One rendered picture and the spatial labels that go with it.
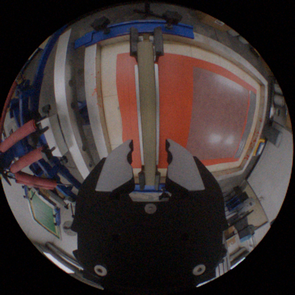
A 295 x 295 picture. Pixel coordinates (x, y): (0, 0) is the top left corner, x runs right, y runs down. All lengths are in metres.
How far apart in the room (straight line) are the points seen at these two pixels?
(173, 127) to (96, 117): 0.23
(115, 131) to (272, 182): 3.98
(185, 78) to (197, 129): 0.17
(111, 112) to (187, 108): 0.23
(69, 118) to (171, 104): 0.29
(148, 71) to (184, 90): 0.15
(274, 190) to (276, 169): 0.64
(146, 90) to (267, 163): 3.88
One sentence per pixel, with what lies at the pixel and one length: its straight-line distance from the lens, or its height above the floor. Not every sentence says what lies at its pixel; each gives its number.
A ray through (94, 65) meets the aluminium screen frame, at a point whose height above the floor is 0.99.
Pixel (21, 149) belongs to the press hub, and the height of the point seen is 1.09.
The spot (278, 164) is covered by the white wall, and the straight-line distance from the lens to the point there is 3.78.
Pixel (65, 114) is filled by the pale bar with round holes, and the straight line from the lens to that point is 0.29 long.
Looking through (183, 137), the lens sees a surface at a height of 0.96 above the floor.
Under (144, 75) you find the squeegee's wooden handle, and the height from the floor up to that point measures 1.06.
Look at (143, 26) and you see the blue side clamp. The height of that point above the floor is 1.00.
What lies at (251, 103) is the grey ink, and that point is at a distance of 0.54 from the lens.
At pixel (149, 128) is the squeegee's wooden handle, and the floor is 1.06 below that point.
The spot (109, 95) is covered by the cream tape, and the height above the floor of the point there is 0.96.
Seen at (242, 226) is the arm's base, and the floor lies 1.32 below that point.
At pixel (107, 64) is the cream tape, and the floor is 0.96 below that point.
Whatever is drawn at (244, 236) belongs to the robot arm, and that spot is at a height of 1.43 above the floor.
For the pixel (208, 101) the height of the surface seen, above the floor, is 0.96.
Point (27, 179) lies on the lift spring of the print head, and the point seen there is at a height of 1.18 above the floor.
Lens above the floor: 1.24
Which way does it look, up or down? 59 degrees down
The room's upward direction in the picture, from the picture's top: 177 degrees counter-clockwise
